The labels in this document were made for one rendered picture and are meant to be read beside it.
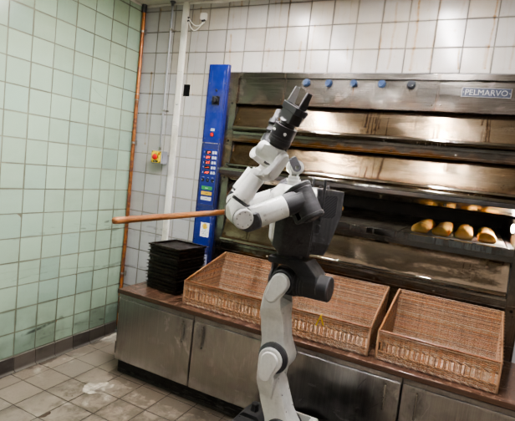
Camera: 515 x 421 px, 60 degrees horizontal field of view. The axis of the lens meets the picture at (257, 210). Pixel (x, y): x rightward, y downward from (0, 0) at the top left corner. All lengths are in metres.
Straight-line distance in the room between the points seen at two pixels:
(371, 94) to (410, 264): 1.04
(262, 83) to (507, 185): 1.62
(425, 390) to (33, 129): 2.63
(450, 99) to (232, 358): 1.91
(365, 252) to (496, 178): 0.83
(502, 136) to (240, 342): 1.81
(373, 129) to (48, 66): 2.04
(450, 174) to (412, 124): 0.36
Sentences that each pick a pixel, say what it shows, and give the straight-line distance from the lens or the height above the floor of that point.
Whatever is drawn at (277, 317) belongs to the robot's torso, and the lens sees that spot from 2.04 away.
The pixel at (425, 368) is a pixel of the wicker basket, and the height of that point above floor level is 0.60.
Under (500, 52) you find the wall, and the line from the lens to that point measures 2.81.
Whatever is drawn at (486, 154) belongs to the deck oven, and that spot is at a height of 1.67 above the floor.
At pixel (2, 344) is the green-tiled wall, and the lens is 3.27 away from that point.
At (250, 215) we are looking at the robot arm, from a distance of 1.62.
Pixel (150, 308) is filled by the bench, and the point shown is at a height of 0.51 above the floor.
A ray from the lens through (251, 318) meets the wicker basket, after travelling 2.60.
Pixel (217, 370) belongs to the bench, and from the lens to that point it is 2.75.
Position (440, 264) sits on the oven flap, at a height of 1.03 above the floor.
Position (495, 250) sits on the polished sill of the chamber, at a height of 1.16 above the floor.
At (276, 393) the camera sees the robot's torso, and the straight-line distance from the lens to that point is 2.16.
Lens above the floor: 1.46
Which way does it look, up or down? 5 degrees down
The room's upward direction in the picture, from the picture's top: 6 degrees clockwise
